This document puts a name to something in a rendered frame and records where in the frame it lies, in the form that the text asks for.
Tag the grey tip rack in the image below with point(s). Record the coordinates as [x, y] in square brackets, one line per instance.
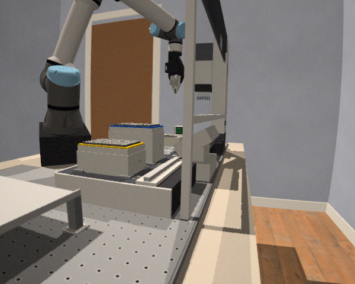
[111, 157]

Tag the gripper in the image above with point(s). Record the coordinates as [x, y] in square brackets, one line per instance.
[174, 68]

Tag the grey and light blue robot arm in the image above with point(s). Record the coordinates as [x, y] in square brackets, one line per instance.
[62, 83]

